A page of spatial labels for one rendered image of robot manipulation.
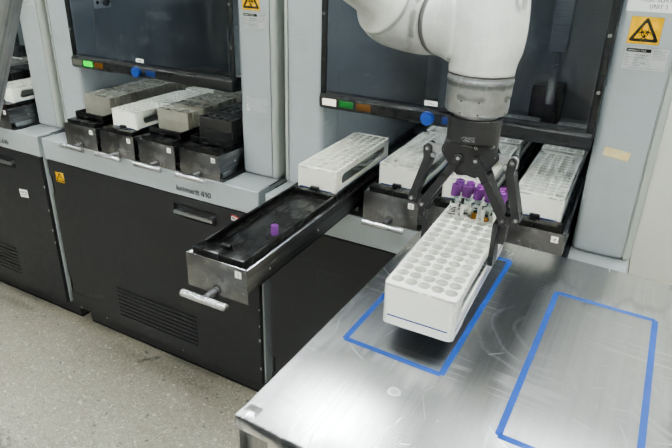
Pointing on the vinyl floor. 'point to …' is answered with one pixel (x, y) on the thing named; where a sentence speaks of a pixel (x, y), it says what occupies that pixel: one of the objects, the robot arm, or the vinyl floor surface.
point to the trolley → (484, 368)
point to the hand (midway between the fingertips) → (458, 240)
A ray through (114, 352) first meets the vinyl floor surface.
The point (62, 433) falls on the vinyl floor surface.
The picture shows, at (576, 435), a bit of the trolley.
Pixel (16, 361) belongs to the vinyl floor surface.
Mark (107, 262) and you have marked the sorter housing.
